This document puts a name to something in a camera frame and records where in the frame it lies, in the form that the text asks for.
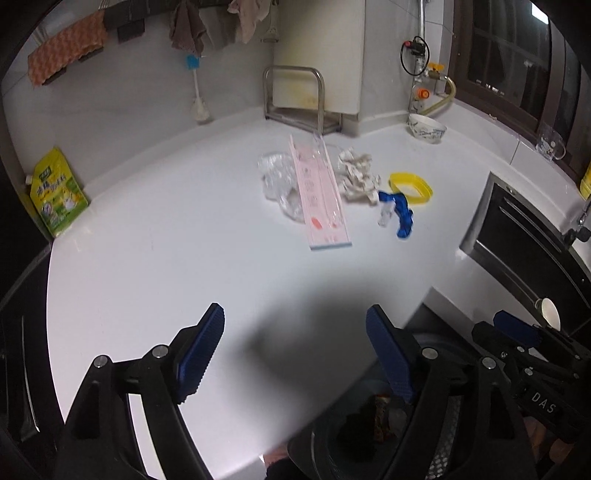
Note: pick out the white paper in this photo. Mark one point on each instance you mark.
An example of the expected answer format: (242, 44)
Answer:
(355, 175)

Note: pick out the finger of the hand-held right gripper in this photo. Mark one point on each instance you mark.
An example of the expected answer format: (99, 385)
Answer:
(496, 344)
(517, 325)

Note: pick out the grey perforated waste bin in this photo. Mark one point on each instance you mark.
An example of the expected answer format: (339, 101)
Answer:
(323, 457)

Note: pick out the metal peeler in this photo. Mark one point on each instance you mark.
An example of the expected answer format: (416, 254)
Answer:
(271, 34)

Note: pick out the pink hanging rag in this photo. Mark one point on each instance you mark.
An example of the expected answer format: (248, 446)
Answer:
(249, 21)

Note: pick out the orange cap bottle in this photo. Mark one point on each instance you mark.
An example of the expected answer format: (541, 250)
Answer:
(421, 94)

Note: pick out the blue plastic piece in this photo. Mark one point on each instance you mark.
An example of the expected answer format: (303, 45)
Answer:
(404, 217)

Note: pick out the dark window frame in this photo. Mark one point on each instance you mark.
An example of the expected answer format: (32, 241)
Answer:
(461, 55)

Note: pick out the metal gas pipe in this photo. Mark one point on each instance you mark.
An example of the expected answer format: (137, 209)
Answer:
(422, 18)

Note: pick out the blue white bottle brush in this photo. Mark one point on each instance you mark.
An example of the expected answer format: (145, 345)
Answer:
(201, 108)

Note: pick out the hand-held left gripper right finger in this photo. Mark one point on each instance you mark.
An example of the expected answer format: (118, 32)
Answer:
(390, 355)

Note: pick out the black rail hook block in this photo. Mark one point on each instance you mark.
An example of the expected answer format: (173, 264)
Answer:
(130, 31)

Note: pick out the orange wavy sponge cloth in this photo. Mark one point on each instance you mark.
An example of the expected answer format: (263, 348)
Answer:
(64, 48)

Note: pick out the yellow bottle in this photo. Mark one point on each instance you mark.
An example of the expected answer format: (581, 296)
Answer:
(586, 180)

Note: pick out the patterned ceramic bowl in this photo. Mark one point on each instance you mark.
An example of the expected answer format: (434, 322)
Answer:
(427, 129)

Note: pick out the black wall rail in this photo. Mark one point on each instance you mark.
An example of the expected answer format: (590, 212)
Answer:
(138, 16)

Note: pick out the steel board rack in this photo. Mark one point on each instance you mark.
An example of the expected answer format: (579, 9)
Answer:
(321, 106)

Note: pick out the brown hanging rag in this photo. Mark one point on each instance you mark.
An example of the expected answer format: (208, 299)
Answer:
(187, 27)

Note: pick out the person's right leg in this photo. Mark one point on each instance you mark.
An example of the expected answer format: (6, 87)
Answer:
(286, 473)

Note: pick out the white cutting board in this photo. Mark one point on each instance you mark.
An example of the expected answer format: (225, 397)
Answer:
(323, 50)

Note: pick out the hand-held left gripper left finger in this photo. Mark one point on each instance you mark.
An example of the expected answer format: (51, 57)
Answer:
(201, 355)

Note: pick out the clear plastic bag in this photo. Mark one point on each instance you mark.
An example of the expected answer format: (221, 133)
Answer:
(277, 175)

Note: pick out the yellow green refill pouch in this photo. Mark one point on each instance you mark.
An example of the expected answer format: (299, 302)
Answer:
(57, 194)

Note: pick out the person's right foot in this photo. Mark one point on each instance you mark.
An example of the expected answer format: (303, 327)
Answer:
(277, 458)

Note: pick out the black kitchen sink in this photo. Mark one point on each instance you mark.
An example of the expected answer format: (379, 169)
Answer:
(517, 244)

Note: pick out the printed glass mug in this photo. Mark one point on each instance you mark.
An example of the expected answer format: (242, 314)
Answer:
(549, 145)

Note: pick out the dark sink faucet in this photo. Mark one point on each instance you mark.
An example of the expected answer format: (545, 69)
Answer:
(579, 230)

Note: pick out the dark grey cloth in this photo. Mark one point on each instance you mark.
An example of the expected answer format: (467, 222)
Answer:
(360, 429)

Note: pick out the pink packet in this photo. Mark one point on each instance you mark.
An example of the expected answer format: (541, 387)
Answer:
(318, 203)

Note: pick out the printed snack bag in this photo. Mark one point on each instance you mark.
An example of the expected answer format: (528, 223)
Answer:
(382, 415)

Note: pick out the red black gas valve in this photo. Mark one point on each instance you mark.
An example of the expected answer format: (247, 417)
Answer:
(416, 46)

